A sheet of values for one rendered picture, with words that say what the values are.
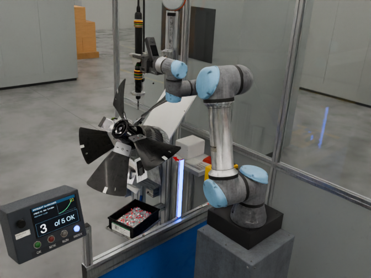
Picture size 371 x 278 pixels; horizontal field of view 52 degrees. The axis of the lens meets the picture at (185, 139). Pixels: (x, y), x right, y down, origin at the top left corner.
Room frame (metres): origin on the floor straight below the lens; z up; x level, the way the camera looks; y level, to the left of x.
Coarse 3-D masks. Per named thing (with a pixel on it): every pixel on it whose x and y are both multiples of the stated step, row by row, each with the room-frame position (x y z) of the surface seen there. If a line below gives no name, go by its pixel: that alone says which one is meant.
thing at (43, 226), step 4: (48, 220) 1.13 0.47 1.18; (36, 224) 1.10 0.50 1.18; (40, 224) 1.11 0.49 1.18; (44, 224) 1.12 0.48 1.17; (48, 224) 1.13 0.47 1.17; (36, 228) 1.10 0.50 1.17; (40, 228) 1.11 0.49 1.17; (44, 228) 1.12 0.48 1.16; (48, 228) 1.12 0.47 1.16; (40, 232) 1.10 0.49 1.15; (44, 232) 1.11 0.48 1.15; (48, 232) 1.12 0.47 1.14; (40, 236) 1.10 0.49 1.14
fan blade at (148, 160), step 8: (136, 144) 1.85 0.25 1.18; (144, 144) 1.85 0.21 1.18; (152, 144) 1.85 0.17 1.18; (160, 144) 1.86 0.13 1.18; (168, 144) 1.86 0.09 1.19; (144, 152) 1.78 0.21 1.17; (152, 152) 1.78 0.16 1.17; (160, 152) 1.78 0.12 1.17; (176, 152) 1.77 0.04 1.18; (144, 160) 1.73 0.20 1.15; (152, 160) 1.73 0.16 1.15; (160, 160) 1.73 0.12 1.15; (152, 168) 1.69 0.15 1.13
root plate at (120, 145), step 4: (116, 144) 1.93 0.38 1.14; (120, 144) 1.94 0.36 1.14; (124, 144) 1.94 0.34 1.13; (116, 148) 1.92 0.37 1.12; (120, 148) 1.92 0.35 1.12; (124, 148) 1.93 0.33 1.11; (128, 148) 1.94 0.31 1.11; (116, 152) 1.90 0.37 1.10; (120, 152) 1.91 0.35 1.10; (124, 152) 1.92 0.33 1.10; (128, 152) 1.92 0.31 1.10; (128, 156) 1.91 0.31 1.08
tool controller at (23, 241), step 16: (48, 192) 1.24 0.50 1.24; (64, 192) 1.22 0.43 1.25; (0, 208) 1.11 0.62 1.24; (16, 208) 1.09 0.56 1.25; (32, 208) 1.11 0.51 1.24; (48, 208) 1.15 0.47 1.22; (64, 208) 1.18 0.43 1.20; (80, 208) 1.22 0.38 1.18; (16, 224) 1.06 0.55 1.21; (32, 224) 1.10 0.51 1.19; (64, 224) 1.16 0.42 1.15; (80, 224) 1.20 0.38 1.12; (16, 240) 1.05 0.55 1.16; (32, 240) 1.08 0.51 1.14; (64, 240) 1.15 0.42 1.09; (16, 256) 1.03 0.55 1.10; (32, 256) 1.06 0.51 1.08
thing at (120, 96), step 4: (124, 80) 2.22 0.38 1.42; (120, 84) 2.25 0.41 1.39; (124, 84) 2.19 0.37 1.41; (120, 88) 2.22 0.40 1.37; (116, 92) 2.27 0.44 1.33; (120, 92) 2.20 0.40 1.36; (116, 96) 2.26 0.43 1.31; (120, 96) 2.18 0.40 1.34; (116, 100) 2.25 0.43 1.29; (120, 100) 2.16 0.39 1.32; (116, 104) 2.24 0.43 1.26; (120, 104) 2.15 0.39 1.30; (116, 108) 2.24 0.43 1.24; (120, 108) 2.14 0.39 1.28; (120, 112) 2.15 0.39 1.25; (120, 116) 2.17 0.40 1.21
